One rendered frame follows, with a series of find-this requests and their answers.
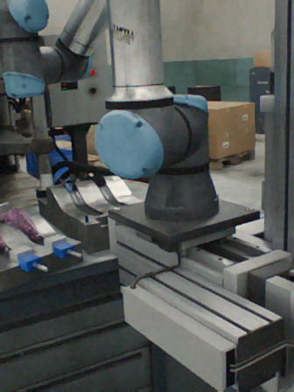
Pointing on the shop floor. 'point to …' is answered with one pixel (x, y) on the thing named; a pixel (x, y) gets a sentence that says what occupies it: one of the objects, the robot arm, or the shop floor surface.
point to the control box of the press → (77, 101)
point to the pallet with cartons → (230, 133)
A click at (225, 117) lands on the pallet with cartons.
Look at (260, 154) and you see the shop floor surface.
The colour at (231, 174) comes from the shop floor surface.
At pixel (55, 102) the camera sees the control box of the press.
